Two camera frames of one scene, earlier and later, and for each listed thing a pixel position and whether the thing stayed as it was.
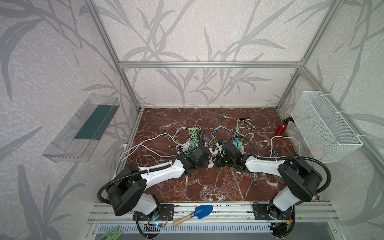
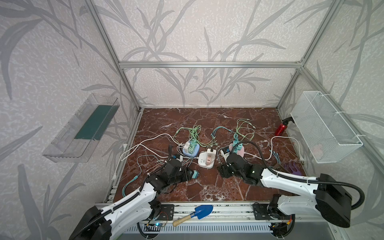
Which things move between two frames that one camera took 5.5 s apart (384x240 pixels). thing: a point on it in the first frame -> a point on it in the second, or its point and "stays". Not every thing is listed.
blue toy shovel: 201,211 stays
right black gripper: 225,148 -> 225,170
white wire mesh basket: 327,138 stays
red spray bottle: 282,127 stays
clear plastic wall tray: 77,141 stays
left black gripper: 202,147 -> 184,173
